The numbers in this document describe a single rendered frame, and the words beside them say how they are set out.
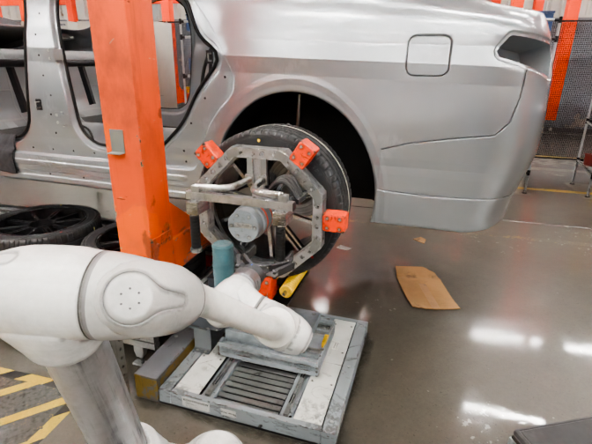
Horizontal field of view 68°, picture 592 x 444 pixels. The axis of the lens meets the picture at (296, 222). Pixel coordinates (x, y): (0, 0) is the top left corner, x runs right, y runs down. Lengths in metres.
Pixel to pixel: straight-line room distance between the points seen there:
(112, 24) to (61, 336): 1.28
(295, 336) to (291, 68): 1.24
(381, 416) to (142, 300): 1.63
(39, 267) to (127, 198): 1.21
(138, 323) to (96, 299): 0.06
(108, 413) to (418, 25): 1.65
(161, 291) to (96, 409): 0.35
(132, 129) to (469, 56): 1.31
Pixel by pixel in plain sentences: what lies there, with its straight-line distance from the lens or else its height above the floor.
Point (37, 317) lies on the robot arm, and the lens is 0.69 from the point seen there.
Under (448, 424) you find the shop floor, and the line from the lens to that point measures 2.15.
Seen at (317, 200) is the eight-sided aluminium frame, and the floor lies 0.94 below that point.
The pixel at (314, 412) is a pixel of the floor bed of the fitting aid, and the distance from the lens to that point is 1.97.
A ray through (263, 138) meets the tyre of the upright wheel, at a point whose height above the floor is 1.15.
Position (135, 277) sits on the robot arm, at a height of 1.18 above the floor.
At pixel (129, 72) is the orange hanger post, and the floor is 1.39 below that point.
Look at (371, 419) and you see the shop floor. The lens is 2.08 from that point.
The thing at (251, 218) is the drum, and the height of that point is 0.89.
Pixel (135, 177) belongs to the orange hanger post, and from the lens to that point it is 1.82.
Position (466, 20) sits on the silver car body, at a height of 1.59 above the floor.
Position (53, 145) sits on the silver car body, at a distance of 2.86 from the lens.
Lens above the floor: 1.44
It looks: 20 degrees down
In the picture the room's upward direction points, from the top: 1 degrees clockwise
